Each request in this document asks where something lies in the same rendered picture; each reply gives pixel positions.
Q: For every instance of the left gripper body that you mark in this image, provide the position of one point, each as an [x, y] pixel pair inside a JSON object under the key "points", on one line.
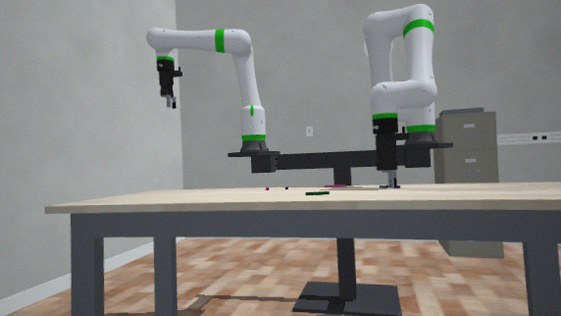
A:
{"points": [[385, 129]]}

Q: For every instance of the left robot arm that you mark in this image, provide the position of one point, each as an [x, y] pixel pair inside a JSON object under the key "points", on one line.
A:
{"points": [[419, 91]]}

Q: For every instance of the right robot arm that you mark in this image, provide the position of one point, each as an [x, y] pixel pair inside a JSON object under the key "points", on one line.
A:
{"points": [[234, 41]]}

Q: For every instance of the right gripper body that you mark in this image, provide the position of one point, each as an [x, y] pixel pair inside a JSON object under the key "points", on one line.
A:
{"points": [[167, 73]]}

